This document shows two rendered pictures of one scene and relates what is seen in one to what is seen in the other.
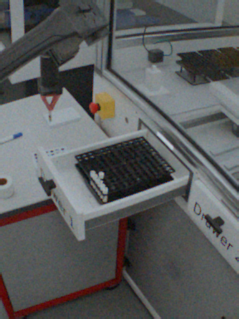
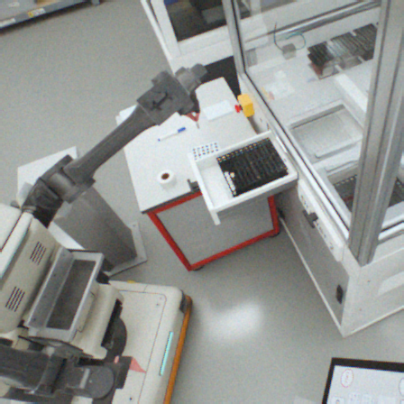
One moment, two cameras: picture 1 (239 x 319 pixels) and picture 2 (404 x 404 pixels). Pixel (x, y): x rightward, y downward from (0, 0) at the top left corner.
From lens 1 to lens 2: 0.46 m
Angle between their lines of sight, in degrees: 19
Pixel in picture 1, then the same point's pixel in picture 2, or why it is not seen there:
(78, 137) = (230, 129)
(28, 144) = (190, 137)
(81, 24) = (158, 117)
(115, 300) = (276, 247)
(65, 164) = (211, 162)
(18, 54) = (120, 139)
